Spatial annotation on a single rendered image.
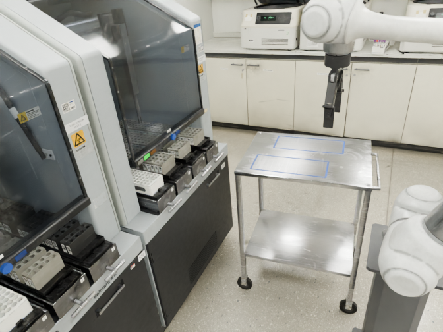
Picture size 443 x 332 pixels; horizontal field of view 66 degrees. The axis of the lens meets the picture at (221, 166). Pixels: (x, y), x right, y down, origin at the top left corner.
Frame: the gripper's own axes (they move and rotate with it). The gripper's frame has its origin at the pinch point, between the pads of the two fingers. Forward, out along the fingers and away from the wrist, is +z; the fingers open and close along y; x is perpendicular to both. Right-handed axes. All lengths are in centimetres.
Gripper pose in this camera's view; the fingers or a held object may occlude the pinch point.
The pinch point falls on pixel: (331, 116)
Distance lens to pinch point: 118.8
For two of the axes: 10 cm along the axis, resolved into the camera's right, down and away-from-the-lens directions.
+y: 4.3, -4.8, 7.6
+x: -9.0, -1.6, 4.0
